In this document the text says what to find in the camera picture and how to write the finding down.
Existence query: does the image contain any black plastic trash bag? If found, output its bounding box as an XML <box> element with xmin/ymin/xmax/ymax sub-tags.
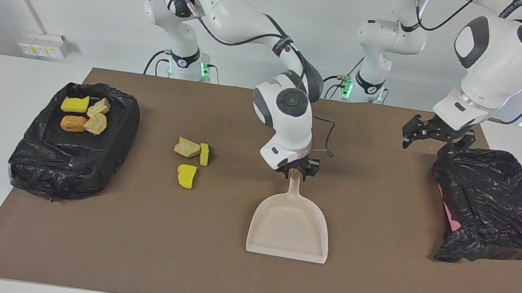
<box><xmin>419</xmin><ymin>142</ymin><xmax>522</xmax><ymax>273</ymax></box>

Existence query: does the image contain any left black-lined bin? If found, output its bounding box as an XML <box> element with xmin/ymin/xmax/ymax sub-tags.
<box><xmin>3</xmin><ymin>73</ymin><xmax>145</xmax><ymax>212</ymax></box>

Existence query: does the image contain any curved yellow sponge piece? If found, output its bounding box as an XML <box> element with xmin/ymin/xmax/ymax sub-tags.
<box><xmin>174</xmin><ymin>163</ymin><xmax>198</xmax><ymax>191</ymax></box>

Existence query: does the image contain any oval beige sponge piece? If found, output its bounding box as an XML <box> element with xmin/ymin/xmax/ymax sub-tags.
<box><xmin>83</xmin><ymin>111</ymin><xmax>109</xmax><ymax>137</ymax></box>

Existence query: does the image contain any pointed beige sponge piece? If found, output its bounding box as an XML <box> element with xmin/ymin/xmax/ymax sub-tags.
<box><xmin>86</xmin><ymin>96</ymin><xmax>113</xmax><ymax>121</ymax></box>

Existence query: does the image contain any notched yellow sponge piece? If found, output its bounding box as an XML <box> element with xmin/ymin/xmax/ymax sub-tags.
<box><xmin>60</xmin><ymin>93</ymin><xmax>91</xmax><ymax>115</ymax></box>

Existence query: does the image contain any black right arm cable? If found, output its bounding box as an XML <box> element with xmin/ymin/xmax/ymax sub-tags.
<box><xmin>161</xmin><ymin>0</ymin><xmax>353</xmax><ymax>158</ymax></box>

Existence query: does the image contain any orange brown sponge piece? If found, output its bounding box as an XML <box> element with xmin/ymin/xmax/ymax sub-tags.
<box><xmin>59</xmin><ymin>113</ymin><xmax>89</xmax><ymax>135</ymax></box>

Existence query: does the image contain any pink plastic bin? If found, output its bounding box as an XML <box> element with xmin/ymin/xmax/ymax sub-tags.
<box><xmin>433</xmin><ymin>183</ymin><xmax>466</xmax><ymax>233</ymax></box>

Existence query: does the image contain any beige plastic dustpan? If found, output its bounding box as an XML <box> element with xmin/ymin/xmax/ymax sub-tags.
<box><xmin>245</xmin><ymin>164</ymin><xmax>339</xmax><ymax>265</ymax></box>

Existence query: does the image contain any white wall socket box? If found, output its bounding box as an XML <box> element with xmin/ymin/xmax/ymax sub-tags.
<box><xmin>17</xmin><ymin>30</ymin><xmax>73</xmax><ymax>61</ymax></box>

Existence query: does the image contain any black base cable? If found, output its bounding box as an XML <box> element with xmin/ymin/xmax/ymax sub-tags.
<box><xmin>143</xmin><ymin>47</ymin><xmax>173</xmax><ymax>78</ymax></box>
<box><xmin>320</xmin><ymin>73</ymin><xmax>352</xmax><ymax>102</ymax></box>

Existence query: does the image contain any brown table mat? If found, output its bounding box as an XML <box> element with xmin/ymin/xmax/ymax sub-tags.
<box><xmin>0</xmin><ymin>55</ymin><xmax>522</xmax><ymax>293</ymax></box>

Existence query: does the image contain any black right base cable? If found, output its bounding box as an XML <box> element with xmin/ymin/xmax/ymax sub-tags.
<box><xmin>143</xmin><ymin>47</ymin><xmax>173</xmax><ymax>78</ymax></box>

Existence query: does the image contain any black left base cable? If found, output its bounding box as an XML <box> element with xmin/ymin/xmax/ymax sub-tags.
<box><xmin>320</xmin><ymin>73</ymin><xmax>352</xmax><ymax>102</ymax></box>

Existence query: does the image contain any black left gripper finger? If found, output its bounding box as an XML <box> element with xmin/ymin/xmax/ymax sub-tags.
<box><xmin>452</xmin><ymin>134</ymin><xmax>477</xmax><ymax>154</ymax></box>
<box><xmin>400</xmin><ymin>112</ymin><xmax>430</xmax><ymax>152</ymax></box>

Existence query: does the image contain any yellow sponge with green pad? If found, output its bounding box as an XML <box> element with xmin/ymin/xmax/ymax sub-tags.
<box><xmin>198</xmin><ymin>142</ymin><xmax>212</xmax><ymax>167</ymax></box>

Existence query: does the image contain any jagged beige sponge piece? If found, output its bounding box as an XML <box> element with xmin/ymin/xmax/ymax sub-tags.
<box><xmin>173</xmin><ymin>136</ymin><xmax>203</xmax><ymax>160</ymax></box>

